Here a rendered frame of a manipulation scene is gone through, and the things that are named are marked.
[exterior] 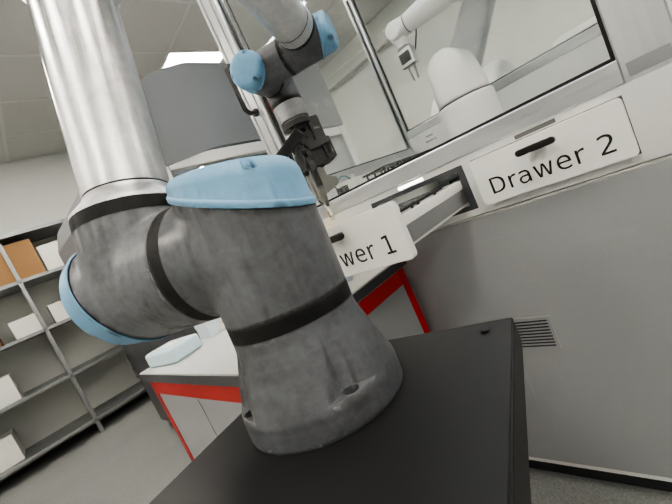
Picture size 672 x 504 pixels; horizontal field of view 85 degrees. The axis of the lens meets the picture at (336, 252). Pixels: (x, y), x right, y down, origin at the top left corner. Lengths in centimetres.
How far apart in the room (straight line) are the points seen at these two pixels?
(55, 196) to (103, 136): 458
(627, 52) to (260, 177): 73
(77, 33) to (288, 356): 37
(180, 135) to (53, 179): 354
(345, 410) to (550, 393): 91
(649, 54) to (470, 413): 73
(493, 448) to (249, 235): 21
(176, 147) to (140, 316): 125
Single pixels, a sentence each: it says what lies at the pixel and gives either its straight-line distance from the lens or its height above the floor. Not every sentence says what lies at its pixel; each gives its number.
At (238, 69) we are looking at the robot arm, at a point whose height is 129.
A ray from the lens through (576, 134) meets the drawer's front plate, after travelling 87.
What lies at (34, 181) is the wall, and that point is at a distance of 505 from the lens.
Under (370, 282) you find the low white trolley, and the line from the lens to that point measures 93.
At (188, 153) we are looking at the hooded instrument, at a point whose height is 140.
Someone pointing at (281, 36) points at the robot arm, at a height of 127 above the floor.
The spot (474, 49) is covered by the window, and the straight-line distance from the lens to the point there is 95.
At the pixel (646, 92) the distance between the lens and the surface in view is 88.
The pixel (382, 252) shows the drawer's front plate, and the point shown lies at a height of 85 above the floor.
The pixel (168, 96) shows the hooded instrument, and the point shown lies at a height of 163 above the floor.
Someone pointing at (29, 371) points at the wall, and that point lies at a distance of 475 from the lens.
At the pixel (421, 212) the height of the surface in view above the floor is 88.
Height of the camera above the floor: 95
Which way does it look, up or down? 6 degrees down
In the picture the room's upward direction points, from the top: 25 degrees counter-clockwise
